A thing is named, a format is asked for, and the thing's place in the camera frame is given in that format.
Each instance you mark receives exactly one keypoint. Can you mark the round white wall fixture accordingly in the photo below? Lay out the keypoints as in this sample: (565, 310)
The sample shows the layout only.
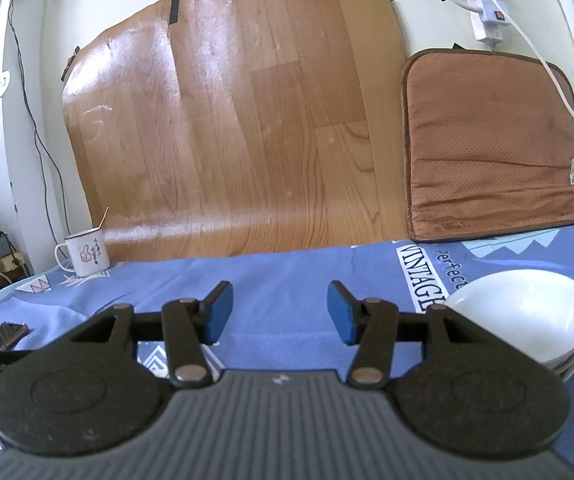
(3, 83)

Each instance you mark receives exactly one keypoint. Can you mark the thin stick in mug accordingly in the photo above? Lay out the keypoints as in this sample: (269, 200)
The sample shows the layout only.
(104, 217)

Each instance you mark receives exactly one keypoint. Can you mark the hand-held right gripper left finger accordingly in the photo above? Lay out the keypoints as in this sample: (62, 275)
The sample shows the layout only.
(219, 311)

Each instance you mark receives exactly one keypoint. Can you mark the white enamel mug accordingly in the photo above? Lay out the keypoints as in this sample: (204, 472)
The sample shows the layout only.
(89, 255)

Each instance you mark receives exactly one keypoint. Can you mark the blue printed tablecloth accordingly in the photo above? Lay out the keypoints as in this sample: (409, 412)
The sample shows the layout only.
(287, 275)

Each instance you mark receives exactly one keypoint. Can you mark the brown seat cushion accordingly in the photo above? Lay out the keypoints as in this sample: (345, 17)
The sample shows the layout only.
(492, 145)

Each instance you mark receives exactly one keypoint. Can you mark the beige power strip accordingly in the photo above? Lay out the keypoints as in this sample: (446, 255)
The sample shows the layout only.
(9, 262)

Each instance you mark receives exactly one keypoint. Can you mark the black charger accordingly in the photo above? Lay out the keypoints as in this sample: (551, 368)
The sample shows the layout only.
(0, 246)

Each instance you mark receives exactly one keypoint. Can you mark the white wall power strip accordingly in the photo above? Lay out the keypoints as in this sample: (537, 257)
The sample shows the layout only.
(487, 10)

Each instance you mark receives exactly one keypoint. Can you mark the wood-pattern vinyl sheet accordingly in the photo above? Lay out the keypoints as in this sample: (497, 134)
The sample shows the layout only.
(247, 125)

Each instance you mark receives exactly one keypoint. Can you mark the black tape strip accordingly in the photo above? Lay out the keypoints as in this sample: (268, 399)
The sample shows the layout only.
(176, 0)
(70, 63)

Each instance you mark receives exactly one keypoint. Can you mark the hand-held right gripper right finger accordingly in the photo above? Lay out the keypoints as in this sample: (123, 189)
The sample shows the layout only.
(339, 313)

